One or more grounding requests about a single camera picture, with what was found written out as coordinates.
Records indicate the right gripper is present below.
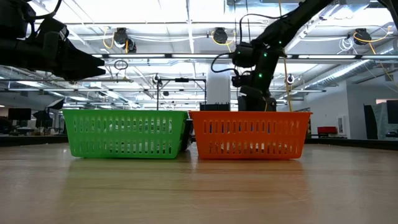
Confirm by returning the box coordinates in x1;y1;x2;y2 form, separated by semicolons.
239;83;277;102

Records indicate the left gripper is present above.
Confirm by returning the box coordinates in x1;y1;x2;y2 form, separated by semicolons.
35;39;107;81

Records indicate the black equipment box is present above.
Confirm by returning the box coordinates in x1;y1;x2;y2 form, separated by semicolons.
238;96;277;112

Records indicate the white building pillar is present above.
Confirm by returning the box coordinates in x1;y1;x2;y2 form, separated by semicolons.
206;63;231;105

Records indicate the black photo softbox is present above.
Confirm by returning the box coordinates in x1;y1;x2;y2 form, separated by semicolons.
46;98;65;111

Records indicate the black perforated strip box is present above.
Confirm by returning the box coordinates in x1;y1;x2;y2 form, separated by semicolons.
199;101;231;112

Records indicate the orange plastic slotted basket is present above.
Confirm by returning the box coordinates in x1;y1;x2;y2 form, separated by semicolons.
188;110;313;161

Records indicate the black studio light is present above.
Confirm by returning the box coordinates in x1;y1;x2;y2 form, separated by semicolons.
32;110;54;129

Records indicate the long ceiling light bar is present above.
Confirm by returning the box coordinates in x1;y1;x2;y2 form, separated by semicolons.
91;53;398;60

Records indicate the distant black monitor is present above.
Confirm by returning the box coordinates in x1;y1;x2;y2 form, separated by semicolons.
386;100;398;125
7;108;32;122

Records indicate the red storage box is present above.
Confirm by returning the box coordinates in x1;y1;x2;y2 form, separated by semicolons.
317;126;338;135

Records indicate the green plastic slotted basket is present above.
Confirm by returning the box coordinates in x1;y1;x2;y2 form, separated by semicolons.
62;108;190;160

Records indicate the dark standing panel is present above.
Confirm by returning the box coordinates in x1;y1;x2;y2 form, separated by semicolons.
363;104;379;140

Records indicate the yellow hanging cable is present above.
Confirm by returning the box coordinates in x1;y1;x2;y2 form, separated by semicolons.
278;0;294;112

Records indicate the black hanging cable ring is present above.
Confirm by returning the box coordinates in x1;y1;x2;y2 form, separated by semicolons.
113;59;129;72

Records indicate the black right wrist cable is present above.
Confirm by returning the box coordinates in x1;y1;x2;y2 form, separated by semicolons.
210;12;299;76

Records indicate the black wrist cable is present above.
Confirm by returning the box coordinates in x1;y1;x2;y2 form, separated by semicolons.
210;12;299;76
29;0;63;24

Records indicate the thick black hanging cable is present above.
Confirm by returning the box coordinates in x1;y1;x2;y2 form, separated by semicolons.
244;0;253;43

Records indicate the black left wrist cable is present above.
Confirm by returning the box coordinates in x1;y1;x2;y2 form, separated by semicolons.
29;0;63;24

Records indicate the distant black frame rig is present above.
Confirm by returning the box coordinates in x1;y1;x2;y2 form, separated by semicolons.
155;77;208;111

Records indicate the thin black hanging cable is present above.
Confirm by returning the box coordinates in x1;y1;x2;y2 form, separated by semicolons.
233;0;239;46

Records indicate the black metal table frame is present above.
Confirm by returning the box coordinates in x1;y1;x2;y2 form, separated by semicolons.
0;133;398;149

